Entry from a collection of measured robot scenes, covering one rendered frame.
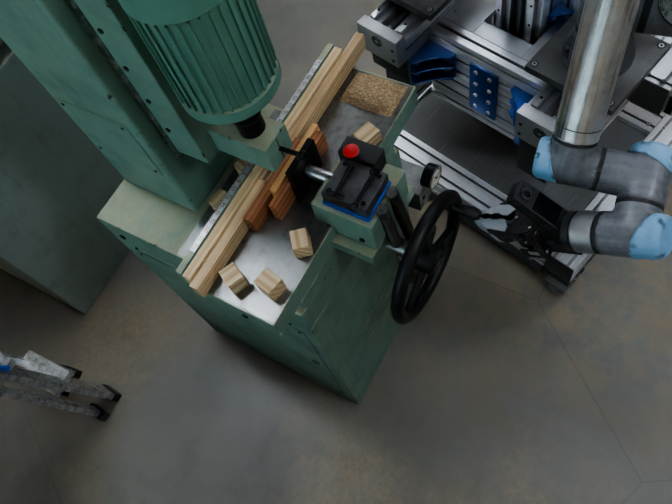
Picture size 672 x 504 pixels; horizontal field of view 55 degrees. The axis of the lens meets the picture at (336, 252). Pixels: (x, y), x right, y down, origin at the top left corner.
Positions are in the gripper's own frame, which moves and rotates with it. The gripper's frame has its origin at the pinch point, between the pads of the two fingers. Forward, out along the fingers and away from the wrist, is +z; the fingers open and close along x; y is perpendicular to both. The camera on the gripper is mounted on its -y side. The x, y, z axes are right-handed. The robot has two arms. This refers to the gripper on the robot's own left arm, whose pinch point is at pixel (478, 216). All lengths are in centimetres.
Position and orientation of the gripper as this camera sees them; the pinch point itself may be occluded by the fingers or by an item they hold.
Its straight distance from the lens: 130.4
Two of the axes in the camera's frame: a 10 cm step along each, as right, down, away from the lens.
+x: 4.8, -8.2, 3.1
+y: 5.9, 5.6, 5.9
